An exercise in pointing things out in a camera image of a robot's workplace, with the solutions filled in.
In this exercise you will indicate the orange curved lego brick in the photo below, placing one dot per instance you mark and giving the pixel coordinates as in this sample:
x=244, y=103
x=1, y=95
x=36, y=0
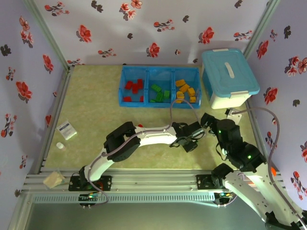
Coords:
x=180, y=95

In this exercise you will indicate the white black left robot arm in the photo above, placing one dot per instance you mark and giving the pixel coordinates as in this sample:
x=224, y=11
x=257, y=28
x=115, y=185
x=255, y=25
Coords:
x=120, y=146

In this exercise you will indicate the white storage box blue lid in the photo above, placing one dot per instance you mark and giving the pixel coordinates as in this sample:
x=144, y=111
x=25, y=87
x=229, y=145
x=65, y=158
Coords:
x=223, y=79

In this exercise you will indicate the orange plastic cylinder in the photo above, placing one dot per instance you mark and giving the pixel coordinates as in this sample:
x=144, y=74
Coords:
x=273, y=172

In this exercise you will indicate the right controller circuit board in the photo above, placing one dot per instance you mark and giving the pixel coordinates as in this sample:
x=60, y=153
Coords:
x=224, y=195

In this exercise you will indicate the controller circuit board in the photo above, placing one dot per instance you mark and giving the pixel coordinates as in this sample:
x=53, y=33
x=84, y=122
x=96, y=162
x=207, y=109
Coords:
x=224, y=195
x=90, y=197

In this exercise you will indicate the blue three-compartment plastic bin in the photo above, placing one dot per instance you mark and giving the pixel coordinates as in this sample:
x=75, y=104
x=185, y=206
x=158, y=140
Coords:
x=159, y=75

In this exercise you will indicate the grey metal base panel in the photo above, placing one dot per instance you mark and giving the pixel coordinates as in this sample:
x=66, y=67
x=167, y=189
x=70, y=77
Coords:
x=134, y=218

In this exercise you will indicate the left controller circuit board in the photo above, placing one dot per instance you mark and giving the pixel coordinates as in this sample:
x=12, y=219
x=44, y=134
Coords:
x=90, y=197

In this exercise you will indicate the white paper packet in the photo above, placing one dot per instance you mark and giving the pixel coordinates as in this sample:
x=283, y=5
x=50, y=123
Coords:
x=66, y=130

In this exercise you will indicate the small white cap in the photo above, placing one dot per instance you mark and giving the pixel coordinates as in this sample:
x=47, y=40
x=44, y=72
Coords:
x=60, y=146

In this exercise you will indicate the beige crumpled wad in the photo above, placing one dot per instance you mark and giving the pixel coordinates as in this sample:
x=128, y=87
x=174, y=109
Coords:
x=53, y=180

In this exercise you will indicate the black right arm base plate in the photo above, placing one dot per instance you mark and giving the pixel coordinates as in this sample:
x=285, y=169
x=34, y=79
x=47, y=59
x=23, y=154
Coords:
x=202, y=182

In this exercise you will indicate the aluminium frame rail long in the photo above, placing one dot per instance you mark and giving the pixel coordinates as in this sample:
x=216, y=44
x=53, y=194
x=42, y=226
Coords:
x=156, y=182

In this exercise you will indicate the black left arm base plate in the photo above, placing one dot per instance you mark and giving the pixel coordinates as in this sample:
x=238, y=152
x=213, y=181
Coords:
x=105, y=183

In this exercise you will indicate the aluminium frame post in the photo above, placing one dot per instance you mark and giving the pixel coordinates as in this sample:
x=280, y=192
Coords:
x=49, y=36
x=260, y=28

